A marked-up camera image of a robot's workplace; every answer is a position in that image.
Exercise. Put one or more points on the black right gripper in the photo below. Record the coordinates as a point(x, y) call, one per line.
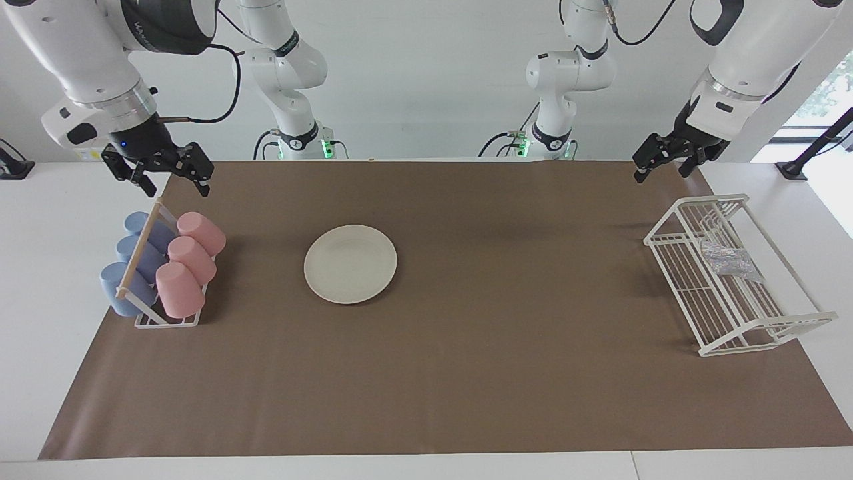
point(143, 140)

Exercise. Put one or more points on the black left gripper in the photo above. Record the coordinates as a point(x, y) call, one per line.
point(680, 143)

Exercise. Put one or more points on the shiny silver foil bag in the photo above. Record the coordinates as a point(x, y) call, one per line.
point(726, 261)

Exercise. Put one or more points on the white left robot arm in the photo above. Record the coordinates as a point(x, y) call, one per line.
point(753, 53)

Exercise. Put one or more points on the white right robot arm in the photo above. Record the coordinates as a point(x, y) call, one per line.
point(86, 53)

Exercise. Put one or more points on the cream round plate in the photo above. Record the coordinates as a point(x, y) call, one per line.
point(350, 264)

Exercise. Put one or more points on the blue plastic cup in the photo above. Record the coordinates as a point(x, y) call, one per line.
point(128, 246)
point(112, 283)
point(136, 222)

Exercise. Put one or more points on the pink plastic cup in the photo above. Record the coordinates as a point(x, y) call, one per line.
point(193, 258)
point(203, 230)
point(178, 290)

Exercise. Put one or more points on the white cup holder rack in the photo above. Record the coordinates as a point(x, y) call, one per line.
point(140, 250)

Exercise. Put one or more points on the black clamp stand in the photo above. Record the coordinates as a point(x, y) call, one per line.
point(793, 168)

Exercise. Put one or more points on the brown table mat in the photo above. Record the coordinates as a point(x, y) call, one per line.
point(466, 373)

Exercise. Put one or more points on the white wall socket box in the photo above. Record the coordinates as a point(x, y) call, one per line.
point(86, 155)

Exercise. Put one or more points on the black table mount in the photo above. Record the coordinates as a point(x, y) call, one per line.
point(13, 170)

